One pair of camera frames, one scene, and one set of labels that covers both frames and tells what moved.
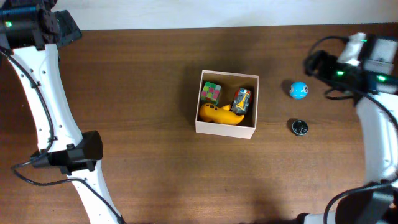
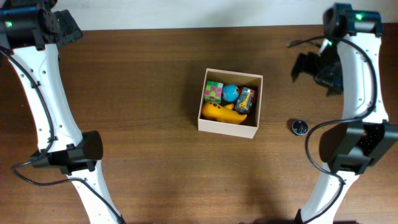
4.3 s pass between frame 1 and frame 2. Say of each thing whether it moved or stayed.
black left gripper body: stayed
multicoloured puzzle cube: stayed
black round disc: stayed
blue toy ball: moved
